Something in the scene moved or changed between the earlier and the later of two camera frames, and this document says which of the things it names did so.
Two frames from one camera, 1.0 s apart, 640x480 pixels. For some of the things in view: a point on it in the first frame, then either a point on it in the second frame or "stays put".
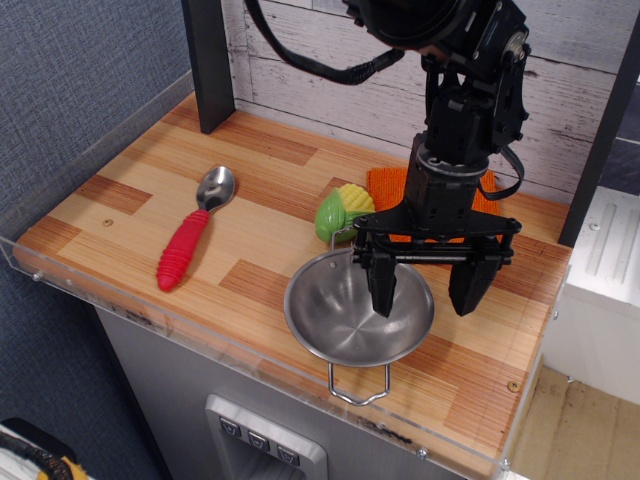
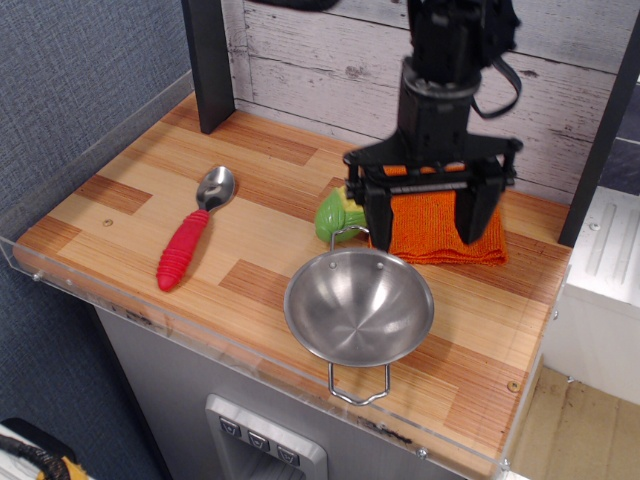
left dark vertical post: [209, 57] stays put
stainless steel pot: [330, 309] stays put
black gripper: [438, 221] → [432, 148]
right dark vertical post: [591, 180] stays put
